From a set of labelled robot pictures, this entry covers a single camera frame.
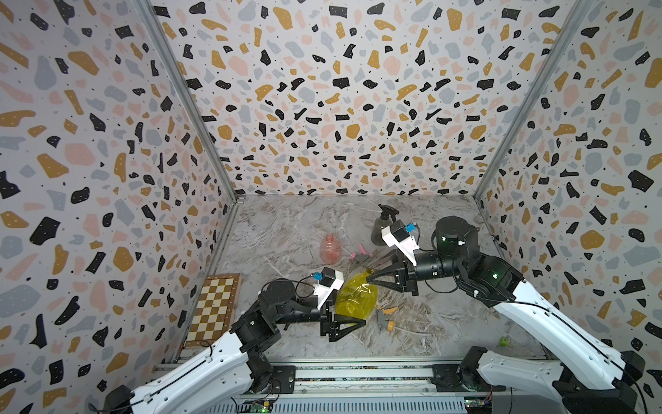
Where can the aluminium corner post right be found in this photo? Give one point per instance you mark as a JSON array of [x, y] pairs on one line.
[[576, 16]]

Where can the wooden chessboard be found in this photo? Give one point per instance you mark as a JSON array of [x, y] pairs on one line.
[[215, 310]]

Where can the orange grey spray nozzle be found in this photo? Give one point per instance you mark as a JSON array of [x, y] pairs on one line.
[[383, 318]]

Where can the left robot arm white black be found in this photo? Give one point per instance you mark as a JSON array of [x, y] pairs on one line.
[[235, 363]]

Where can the smoky grey spray bottle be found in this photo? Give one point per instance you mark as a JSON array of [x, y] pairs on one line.
[[376, 235]]

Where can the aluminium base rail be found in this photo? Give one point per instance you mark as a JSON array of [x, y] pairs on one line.
[[423, 384]]

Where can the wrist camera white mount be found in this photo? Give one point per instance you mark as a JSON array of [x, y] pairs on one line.
[[399, 235], [327, 282]]

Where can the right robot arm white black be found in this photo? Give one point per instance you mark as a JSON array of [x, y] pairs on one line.
[[585, 374]]

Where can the yellow spray bottle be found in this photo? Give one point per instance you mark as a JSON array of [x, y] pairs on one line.
[[357, 298]]

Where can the pink spray nozzle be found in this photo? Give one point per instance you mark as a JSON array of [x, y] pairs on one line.
[[361, 255]]

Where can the aluminium corner post left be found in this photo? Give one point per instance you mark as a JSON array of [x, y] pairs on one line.
[[161, 45]]

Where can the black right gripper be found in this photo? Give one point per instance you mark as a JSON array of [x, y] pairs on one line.
[[408, 275]]

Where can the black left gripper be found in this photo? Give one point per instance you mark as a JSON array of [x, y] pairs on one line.
[[329, 325]]

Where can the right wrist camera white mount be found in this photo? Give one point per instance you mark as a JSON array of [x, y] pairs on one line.
[[399, 235]]

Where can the black spray nozzle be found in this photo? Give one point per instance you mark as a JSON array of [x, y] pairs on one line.
[[388, 214]]

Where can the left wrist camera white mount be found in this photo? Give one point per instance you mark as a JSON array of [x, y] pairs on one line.
[[327, 282]]

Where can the pink spray bottle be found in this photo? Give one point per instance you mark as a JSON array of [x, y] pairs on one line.
[[330, 250]]

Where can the aluminium corner post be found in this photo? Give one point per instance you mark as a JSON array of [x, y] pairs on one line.
[[161, 45], [576, 16]]

